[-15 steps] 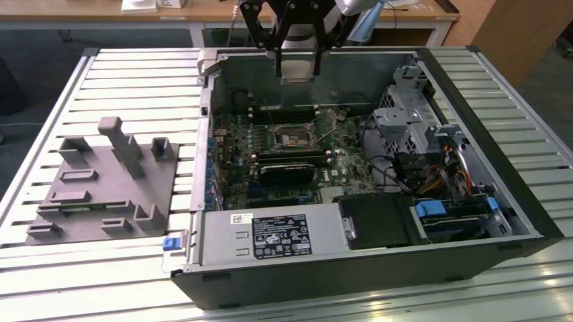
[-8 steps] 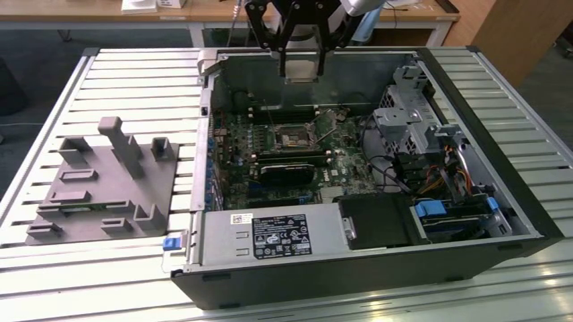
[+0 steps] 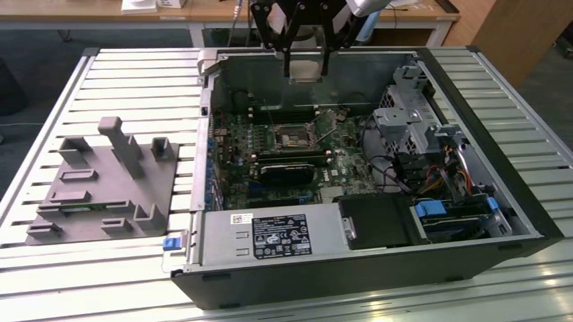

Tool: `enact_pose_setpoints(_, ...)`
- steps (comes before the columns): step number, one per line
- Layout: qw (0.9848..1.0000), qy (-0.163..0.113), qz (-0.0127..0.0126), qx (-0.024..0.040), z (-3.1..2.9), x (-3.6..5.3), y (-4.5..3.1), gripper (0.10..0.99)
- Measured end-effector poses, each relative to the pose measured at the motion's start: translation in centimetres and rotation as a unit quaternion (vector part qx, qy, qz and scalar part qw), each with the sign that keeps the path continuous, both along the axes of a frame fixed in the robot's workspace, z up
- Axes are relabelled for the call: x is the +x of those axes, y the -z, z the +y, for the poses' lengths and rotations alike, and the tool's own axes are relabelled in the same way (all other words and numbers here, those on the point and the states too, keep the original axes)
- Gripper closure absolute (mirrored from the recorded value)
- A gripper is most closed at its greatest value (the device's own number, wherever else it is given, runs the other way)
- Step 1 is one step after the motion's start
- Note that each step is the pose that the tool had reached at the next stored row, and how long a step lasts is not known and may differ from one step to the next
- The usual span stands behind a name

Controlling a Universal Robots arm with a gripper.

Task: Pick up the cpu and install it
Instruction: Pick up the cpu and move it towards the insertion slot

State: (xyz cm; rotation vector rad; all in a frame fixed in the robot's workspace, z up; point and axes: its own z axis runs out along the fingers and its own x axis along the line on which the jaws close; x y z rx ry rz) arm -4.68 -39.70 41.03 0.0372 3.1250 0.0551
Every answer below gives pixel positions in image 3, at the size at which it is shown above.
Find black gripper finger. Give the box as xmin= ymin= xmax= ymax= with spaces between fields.
xmin=249 ymin=0 xmax=314 ymax=78
xmin=318 ymin=0 xmax=349 ymax=77

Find silver CPU chip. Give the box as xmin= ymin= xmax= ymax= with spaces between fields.
xmin=287 ymin=59 xmax=325 ymax=84

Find CPU socket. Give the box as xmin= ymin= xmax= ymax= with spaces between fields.
xmin=267 ymin=123 xmax=322 ymax=151

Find white papers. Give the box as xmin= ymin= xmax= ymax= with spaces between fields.
xmin=388 ymin=0 xmax=438 ymax=8

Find white cardboard box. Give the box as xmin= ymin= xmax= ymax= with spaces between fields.
xmin=120 ymin=0 xmax=161 ymax=15

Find silver metal drive cage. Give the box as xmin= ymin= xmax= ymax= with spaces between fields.
xmin=373 ymin=65 xmax=453 ymax=156

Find wooden cabinet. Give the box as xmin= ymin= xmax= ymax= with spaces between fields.
xmin=461 ymin=0 xmax=573 ymax=89

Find black graphics card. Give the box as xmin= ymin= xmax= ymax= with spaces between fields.
xmin=258 ymin=163 xmax=317 ymax=184

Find green motherboard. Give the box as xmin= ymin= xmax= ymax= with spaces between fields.
xmin=206 ymin=104 xmax=389 ymax=212

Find wooden desk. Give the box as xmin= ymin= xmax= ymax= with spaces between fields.
xmin=0 ymin=0 xmax=462 ymax=48

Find silver chipset heatsink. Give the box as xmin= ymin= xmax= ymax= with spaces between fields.
xmin=319 ymin=186 xmax=346 ymax=201

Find black expansion slot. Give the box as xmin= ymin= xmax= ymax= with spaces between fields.
xmin=246 ymin=197 xmax=298 ymax=207

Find blue disk carrier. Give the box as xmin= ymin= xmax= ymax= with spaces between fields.
xmin=412 ymin=197 xmax=489 ymax=241

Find black fan shroud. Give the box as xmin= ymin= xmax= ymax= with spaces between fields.
xmin=334 ymin=194 xmax=432 ymax=252

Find black bin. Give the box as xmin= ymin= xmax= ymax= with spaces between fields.
xmin=0 ymin=56 xmax=27 ymax=117

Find silver power supply unit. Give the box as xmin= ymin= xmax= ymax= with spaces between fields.
xmin=197 ymin=203 xmax=353 ymax=268

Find grey plastic parts rack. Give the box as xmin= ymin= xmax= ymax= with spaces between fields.
xmin=24 ymin=116 xmax=183 ymax=248

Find blue case latch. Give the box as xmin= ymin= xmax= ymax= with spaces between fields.
xmin=163 ymin=236 xmax=189 ymax=253

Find green RAM stick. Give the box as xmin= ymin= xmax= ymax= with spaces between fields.
xmin=59 ymin=205 xmax=110 ymax=215

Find black open PC case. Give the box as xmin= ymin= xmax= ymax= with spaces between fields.
xmin=161 ymin=46 xmax=567 ymax=311

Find thin hanging cable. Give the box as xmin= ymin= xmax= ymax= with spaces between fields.
xmin=226 ymin=0 xmax=247 ymax=48

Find grey plastic bracket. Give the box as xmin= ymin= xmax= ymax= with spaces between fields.
xmin=428 ymin=123 xmax=466 ymax=139

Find black cable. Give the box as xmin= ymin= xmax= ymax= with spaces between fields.
xmin=362 ymin=119 xmax=416 ymax=197

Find orange wire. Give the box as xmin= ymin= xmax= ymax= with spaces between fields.
xmin=420 ymin=167 xmax=449 ymax=194

